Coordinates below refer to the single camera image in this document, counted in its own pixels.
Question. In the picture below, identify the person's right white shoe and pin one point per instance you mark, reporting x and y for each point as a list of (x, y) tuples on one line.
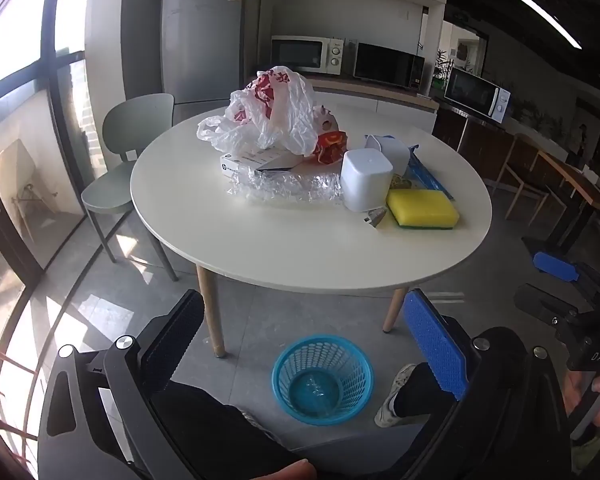
[(390, 405)]

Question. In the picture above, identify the yellow sponge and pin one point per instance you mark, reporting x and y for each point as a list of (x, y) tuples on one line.
[(420, 207)]

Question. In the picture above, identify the white square plastic container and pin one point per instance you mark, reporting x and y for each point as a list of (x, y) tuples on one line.
[(397, 152)]

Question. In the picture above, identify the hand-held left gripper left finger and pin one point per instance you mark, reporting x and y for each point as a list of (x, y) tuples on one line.
[(177, 340)]

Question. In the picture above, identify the green potted plant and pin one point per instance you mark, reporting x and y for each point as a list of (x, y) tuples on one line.
[(441, 67)]

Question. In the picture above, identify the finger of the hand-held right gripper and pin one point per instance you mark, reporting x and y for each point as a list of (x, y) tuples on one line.
[(555, 266), (542, 302)]

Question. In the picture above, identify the blue plastic packet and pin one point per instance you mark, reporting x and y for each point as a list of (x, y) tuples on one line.
[(427, 175)]

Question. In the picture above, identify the white black-door microwave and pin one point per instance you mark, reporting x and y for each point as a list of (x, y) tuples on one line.
[(472, 91)]

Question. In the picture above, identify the person's leg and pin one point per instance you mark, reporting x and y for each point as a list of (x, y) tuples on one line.
[(415, 392), (205, 435)]

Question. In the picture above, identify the dark wooden cabinet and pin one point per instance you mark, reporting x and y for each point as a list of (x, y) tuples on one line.
[(480, 140)]

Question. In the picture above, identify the person's right hand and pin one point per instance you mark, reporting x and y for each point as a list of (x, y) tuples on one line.
[(576, 392)]

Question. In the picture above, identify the white cardboard box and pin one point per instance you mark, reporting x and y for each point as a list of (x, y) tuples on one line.
[(240, 162)]

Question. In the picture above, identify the person's right leg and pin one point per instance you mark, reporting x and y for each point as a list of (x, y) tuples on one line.
[(415, 392)]

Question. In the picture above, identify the red yellow snack wrapper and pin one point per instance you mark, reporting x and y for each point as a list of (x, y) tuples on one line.
[(330, 147)]

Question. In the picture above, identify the black microwave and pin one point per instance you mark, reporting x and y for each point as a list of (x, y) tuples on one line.
[(385, 65)]

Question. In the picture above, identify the person's left leg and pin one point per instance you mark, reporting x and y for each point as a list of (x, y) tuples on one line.
[(205, 435)]

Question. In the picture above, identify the green chair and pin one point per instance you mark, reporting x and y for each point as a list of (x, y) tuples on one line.
[(135, 120)]

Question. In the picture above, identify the kitchen counter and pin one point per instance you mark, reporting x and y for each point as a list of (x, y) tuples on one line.
[(380, 105)]

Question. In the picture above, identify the small silver wrapper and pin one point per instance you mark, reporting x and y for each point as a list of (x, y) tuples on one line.
[(377, 217)]

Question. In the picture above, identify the round white table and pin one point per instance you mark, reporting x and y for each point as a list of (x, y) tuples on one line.
[(280, 240)]

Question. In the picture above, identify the clear plastic wrap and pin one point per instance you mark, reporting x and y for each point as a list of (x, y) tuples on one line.
[(290, 187)]

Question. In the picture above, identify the blue plastic basket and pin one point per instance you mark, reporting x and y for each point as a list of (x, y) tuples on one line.
[(290, 360)]

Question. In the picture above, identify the ceiling light strip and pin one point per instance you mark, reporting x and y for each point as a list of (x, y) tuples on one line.
[(550, 22)]

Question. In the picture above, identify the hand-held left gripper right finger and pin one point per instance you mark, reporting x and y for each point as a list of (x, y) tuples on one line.
[(435, 345)]

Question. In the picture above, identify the grey refrigerator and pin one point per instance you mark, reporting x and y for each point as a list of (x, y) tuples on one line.
[(200, 50)]

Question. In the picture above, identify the white red printed plastic bag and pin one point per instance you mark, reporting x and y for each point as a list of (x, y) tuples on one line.
[(280, 110)]

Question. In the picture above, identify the white plastic cup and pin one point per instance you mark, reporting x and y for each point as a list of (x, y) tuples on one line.
[(365, 180)]

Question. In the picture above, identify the person's left hand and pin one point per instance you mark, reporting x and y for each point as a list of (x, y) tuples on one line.
[(290, 471)]

